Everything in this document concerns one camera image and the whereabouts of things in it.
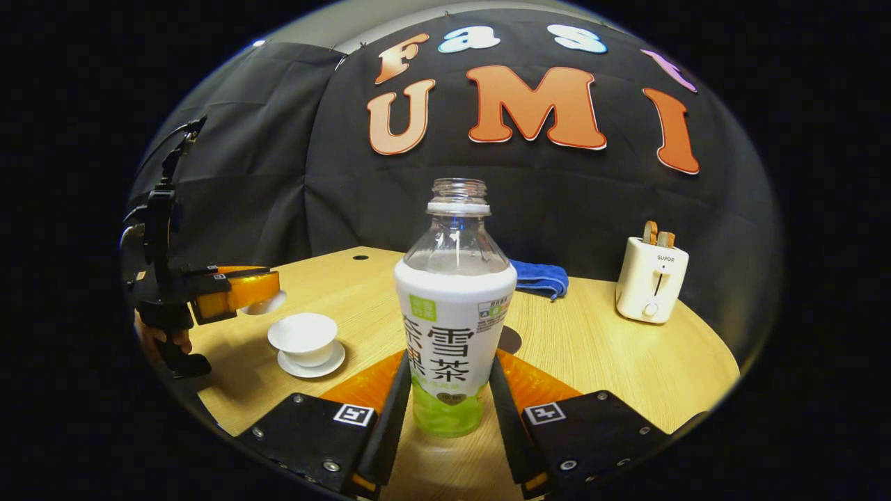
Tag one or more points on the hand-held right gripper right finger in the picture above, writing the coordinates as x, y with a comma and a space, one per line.
505, 424

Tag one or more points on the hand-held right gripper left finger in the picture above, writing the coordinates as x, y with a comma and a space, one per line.
393, 424

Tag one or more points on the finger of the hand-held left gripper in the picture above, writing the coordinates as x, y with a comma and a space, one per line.
240, 270
237, 292

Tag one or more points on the white teacup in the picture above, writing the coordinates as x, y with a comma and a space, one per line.
304, 334

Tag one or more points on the dark round coaster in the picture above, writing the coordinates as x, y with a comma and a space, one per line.
510, 341

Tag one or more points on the water bottle with green label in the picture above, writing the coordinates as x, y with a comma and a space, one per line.
456, 313

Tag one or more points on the white saucer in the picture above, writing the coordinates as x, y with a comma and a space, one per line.
327, 365

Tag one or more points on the blue towel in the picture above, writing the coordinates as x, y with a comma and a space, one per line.
539, 277

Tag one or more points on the white toaster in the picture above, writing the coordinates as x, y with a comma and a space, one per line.
651, 282

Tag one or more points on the toast slices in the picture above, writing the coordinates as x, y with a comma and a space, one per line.
658, 236

